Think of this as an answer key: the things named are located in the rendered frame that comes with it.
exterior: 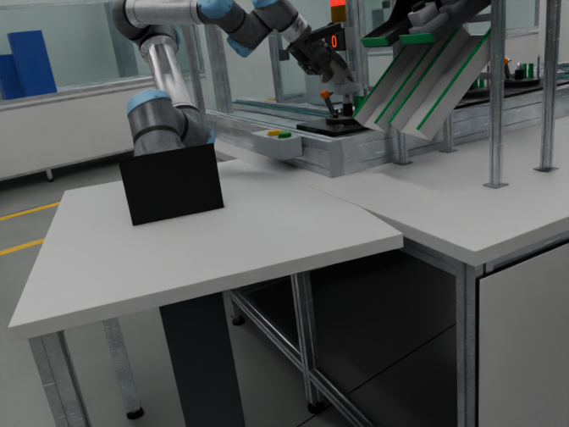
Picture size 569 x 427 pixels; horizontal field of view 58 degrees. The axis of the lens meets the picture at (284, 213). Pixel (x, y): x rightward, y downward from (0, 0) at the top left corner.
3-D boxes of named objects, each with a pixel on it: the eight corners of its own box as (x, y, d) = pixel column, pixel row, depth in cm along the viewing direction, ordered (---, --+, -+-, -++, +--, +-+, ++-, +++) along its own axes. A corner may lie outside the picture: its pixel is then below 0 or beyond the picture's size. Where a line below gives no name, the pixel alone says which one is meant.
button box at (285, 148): (282, 161, 149) (279, 140, 147) (252, 151, 167) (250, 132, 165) (303, 156, 151) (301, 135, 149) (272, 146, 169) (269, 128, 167)
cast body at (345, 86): (341, 95, 152) (339, 70, 150) (334, 94, 156) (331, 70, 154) (365, 91, 155) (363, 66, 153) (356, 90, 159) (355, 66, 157)
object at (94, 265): (13, 342, 82) (7, 327, 81) (67, 199, 165) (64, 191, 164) (404, 246, 99) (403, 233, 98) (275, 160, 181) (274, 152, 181)
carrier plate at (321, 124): (337, 139, 144) (336, 131, 143) (296, 130, 164) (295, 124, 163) (405, 124, 153) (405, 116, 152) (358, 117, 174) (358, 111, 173)
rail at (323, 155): (331, 178, 140) (328, 139, 136) (218, 140, 216) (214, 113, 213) (348, 174, 142) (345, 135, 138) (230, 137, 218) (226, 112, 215)
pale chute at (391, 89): (387, 133, 125) (374, 122, 123) (363, 126, 137) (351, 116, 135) (457, 37, 123) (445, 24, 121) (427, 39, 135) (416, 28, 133)
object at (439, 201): (475, 267, 88) (475, 251, 87) (199, 150, 216) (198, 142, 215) (845, 120, 144) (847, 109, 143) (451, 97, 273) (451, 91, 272)
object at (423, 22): (424, 41, 110) (411, 11, 107) (413, 42, 114) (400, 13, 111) (455, 19, 111) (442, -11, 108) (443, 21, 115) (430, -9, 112)
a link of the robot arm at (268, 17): (246, 2, 140) (268, -22, 138) (273, 30, 146) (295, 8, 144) (250, 7, 134) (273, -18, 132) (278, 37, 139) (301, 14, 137)
